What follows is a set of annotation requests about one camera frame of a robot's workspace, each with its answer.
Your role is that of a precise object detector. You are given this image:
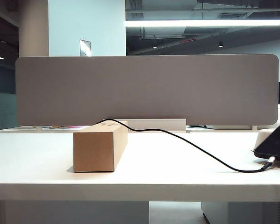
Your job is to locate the black charging cable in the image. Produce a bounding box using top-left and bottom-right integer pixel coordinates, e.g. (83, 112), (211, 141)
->
(93, 119), (275, 174)

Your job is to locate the black smartphone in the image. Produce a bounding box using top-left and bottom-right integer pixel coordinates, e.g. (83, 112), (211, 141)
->
(253, 119), (280, 163)

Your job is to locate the silver phone stand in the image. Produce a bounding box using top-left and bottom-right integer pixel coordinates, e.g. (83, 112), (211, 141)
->
(254, 129), (275, 151)

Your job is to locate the grey fabric desk divider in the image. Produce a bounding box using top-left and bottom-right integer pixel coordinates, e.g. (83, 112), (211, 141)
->
(15, 54), (279, 126)

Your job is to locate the brown cardboard box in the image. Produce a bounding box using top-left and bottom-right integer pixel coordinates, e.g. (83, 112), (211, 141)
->
(73, 120), (129, 173)

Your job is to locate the long ceiling light strip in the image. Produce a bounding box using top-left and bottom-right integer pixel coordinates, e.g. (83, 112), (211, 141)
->
(125, 19), (280, 28)

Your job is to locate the white desk modesty panel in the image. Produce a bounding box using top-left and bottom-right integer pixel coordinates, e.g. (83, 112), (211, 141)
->
(0, 200), (150, 224)

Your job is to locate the dark glass partition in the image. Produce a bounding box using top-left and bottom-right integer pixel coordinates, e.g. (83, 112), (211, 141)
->
(0, 10), (19, 131)

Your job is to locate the framed wall poster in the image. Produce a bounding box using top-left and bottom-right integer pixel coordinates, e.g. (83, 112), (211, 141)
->
(79, 39), (92, 57)

